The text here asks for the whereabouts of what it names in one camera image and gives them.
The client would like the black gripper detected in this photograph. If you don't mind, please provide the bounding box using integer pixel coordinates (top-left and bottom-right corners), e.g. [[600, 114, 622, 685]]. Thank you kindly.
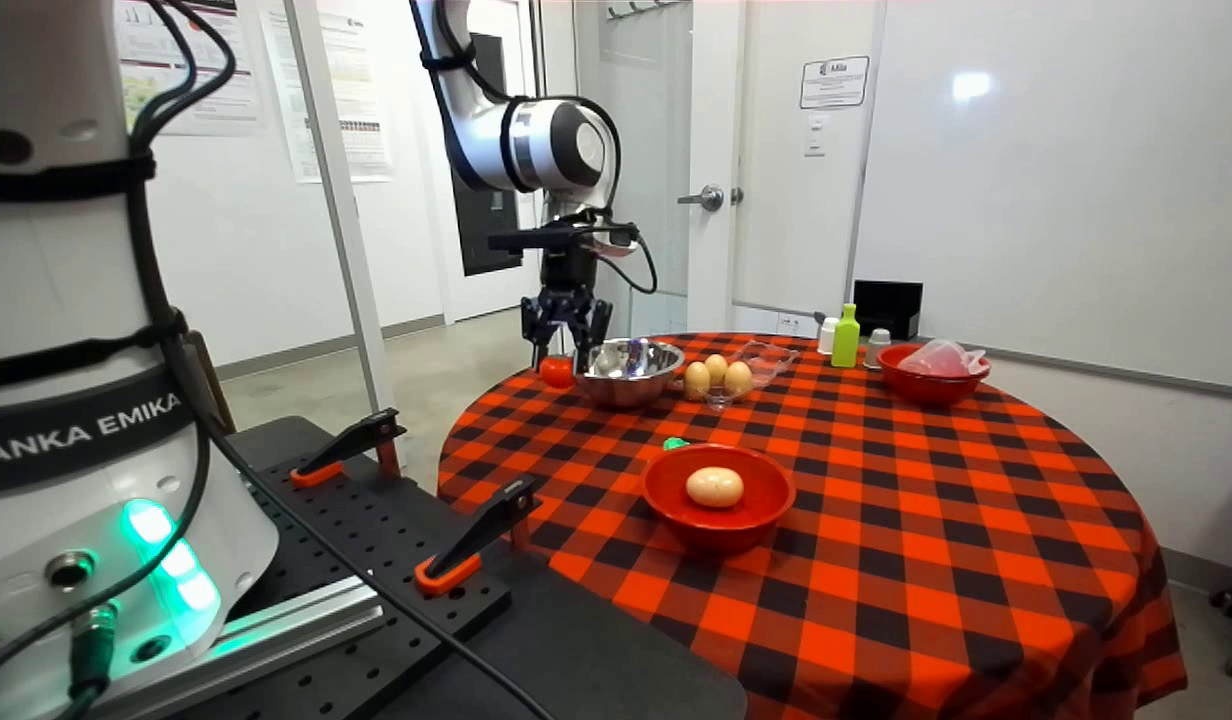
[[516, 249, 615, 377]]

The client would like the silver metal bowl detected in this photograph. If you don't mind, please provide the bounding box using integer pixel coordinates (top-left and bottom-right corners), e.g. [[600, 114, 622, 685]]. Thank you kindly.
[[577, 333, 689, 411]]

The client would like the red bowl holding egg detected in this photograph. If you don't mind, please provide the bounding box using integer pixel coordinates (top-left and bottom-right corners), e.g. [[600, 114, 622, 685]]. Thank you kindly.
[[640, 439, 801, 558]]

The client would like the red bowl holding plastic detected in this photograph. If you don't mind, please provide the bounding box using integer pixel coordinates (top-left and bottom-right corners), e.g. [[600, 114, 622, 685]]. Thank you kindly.
[[875, 339, 996, 411]]

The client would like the white door with window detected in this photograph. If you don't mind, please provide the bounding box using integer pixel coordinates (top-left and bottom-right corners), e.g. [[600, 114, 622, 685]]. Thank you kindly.
[[569, 0, 743, 339]]

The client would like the black orange spring clamp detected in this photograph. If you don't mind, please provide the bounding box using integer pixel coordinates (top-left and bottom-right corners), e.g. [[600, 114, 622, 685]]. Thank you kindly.
[[285, 405, 406, 494], [411, 472, 548, 599]]

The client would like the green bottle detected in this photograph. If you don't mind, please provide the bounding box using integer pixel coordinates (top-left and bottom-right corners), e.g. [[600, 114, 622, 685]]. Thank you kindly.
[[828, 300, 863, 370]]

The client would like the black perforated breadboard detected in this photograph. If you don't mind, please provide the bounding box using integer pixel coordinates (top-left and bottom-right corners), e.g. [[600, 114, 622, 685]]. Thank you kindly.
[[172, 444, 516, 720]]

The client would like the small clear cup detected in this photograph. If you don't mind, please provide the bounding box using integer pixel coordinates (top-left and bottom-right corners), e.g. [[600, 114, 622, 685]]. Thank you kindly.
[[858, 325, 900, 370]]

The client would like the dark grey base platform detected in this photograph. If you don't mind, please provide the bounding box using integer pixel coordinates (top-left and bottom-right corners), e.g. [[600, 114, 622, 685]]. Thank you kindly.
[[227, 411, 752, 720]]

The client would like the pink clear plastic wrap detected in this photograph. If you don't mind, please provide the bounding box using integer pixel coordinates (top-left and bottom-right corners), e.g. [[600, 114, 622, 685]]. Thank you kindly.
[[892, 336, 981, 379]]

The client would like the orange black checked tablecloth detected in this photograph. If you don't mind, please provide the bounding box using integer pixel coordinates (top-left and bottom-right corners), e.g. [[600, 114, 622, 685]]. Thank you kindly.
[[431, 326, 1193, 720]]

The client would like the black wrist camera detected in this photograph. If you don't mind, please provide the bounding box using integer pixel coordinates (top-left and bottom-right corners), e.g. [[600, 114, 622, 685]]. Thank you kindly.
[[482, 215, 643, 261]]

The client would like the black camera cable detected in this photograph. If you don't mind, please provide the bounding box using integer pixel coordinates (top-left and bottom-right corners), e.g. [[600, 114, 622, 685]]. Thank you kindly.
[[595, 215, 662, 300]]

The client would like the black wall panel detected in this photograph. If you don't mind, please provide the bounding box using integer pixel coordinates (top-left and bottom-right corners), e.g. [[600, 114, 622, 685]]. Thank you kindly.
[[447, 176, 527, 316]]

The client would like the white metal post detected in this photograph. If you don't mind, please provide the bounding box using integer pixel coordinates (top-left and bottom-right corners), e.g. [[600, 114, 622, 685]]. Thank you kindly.
[[285, 0, 399, 416]]

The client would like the paper wall poster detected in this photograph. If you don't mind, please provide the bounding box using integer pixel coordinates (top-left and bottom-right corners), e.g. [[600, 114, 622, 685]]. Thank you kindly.
[[113, 0, 268, 137], [313, 0, 397, 182]]

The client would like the white wall sign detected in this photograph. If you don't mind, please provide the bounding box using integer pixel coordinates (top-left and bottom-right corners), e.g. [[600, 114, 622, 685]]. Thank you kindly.
[[797, 51, 875, 114]]

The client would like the aluminium rail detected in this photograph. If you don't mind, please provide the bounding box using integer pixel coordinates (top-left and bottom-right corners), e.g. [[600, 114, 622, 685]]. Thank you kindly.
[[78, 571, 392, 720]]

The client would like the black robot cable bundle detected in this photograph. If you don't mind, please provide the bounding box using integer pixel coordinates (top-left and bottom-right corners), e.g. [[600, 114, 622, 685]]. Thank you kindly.
[[0, 0, 249, 685]]

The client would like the large wall whiteboard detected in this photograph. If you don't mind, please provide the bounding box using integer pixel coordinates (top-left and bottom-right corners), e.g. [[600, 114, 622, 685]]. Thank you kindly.
[[848, 0, 1232, 400]]

